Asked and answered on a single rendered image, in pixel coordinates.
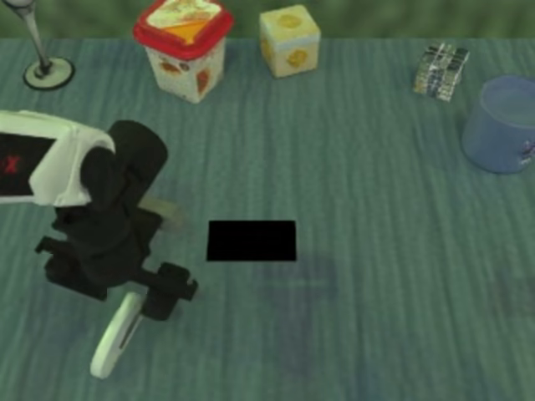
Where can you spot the white plate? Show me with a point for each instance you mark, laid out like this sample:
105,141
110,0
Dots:
109,338

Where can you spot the black rectangle patch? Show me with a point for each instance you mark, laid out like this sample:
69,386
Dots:
251,241

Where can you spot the beige block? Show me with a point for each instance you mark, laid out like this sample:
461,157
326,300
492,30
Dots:
169,213

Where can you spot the clear wine glass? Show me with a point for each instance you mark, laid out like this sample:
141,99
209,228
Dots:
48,76

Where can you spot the white container with red lid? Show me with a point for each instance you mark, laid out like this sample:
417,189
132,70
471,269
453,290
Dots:
186,62

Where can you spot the white and yellow cube box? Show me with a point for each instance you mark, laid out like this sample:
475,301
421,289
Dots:
290,42

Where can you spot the mirrored silver puzzle cube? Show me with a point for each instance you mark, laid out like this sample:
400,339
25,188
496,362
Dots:
441,73

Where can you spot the translucent blue cup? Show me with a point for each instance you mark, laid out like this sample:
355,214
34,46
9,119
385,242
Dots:
501,129

